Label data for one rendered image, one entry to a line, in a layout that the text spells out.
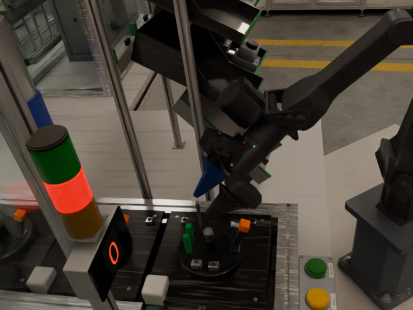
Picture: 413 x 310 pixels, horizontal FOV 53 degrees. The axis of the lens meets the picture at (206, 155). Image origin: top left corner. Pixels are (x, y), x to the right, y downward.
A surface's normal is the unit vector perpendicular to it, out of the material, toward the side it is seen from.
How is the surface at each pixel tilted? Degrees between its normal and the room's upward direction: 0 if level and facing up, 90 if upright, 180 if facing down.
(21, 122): 90
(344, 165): 0
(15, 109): 90
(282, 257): 0
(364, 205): 0
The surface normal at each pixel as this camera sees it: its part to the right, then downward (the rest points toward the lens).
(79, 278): -0.17, 0.62
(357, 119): -0.12, -0.78
